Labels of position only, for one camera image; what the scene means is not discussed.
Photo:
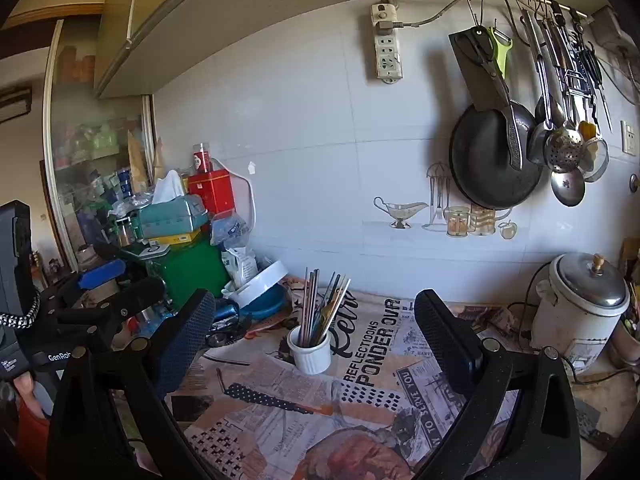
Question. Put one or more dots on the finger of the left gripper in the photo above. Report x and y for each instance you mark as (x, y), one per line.
(57, 305)
(101, 274)

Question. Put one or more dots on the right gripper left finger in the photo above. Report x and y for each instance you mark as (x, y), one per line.
(178, 339)

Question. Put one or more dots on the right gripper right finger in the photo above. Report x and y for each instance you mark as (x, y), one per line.
(454, 344)

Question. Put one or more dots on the pink chopstick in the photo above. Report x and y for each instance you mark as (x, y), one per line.
(305, 310)

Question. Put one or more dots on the white grey chopstick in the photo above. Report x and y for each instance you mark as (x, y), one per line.
(337, 307)

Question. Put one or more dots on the gold chopstick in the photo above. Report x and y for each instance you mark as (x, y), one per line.
(332, 309)

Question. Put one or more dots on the teal chopstick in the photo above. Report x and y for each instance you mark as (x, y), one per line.
(324, 308)
(333, 306)

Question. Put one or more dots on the mauve chopstick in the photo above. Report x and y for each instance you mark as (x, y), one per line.
(314, 276)

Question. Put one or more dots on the person's hand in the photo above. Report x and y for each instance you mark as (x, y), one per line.
(25, 387)

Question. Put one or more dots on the green box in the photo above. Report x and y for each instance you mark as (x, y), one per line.
(187, 268)

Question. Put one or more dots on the white paper bag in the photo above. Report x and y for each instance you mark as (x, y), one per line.
(241, 265)

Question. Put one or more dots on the blue bowl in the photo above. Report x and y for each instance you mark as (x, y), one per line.
(268, 304)

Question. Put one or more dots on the teal tissue box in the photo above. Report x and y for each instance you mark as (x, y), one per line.
(181, 215)

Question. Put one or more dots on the clear zip bag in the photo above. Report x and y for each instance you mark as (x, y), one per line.
(229, 231)

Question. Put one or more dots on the newspaper print tablecloth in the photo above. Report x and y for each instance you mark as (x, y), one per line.
(377, 412)

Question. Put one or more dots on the white rice cooker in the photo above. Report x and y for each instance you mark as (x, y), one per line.
(581, 302)

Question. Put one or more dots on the white ceramic ramekin cup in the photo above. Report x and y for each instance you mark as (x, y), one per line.
(310, 360)

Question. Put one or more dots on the red tin box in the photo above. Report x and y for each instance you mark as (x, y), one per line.
(215, 190)

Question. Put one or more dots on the small cleaver knife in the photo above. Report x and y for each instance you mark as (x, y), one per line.
(587, 418)

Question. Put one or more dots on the black frying pan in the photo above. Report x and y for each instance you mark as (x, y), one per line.
(480, 163)

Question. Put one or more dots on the metal skimmer ladle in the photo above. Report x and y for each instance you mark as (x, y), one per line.
(538, 135)

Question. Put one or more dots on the hanging cleaver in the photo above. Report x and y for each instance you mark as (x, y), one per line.
(480, 88)

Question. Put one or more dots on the white power strip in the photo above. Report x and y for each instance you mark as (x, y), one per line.
(386, 44)

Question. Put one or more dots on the green peeler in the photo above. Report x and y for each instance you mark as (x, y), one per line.
(502, 45)

